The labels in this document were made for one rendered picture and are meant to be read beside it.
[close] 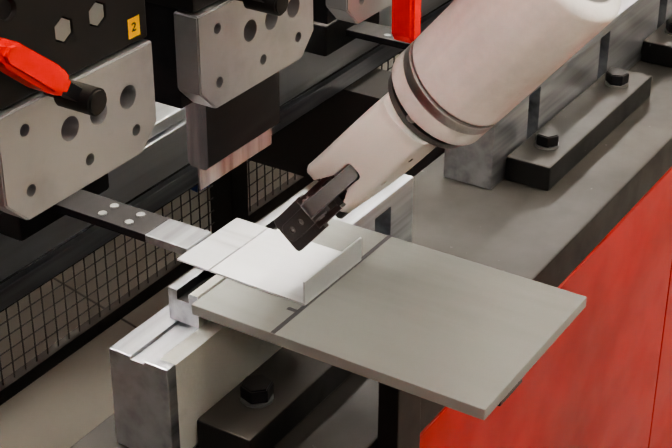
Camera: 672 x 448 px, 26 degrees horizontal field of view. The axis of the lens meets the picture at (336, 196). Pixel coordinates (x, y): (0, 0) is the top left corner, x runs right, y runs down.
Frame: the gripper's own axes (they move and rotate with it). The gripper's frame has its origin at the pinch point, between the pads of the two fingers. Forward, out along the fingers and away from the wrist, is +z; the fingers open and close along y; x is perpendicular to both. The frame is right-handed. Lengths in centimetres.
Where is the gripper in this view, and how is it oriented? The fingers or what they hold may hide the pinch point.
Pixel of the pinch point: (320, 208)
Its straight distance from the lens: 116.6
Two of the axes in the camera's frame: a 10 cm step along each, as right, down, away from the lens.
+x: 6.5, 7.6, -0.6
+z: -5.4, 5.1, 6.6
